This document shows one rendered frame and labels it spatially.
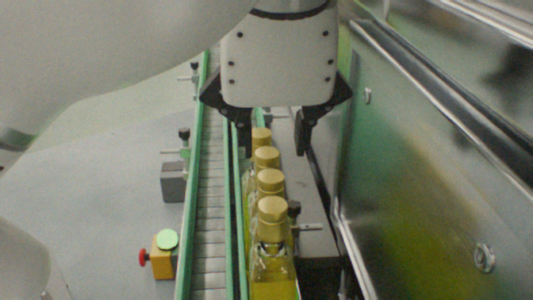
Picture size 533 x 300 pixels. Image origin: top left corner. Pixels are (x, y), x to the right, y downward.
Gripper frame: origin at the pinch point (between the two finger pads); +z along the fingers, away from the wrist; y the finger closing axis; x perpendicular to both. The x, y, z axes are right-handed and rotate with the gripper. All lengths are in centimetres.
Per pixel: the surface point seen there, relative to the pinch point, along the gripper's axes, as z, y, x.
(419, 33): -10.4, -13.1, -2.0
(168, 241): 46, 18, -18
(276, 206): 8.5, -0.4, 2.8
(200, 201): 46, 12, -27
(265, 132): 12.9, -0.5, -14.2
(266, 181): 9.8, 0.4, -2.1
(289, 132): 53, -12, -57
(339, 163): 18.4, -12.0, -12.6
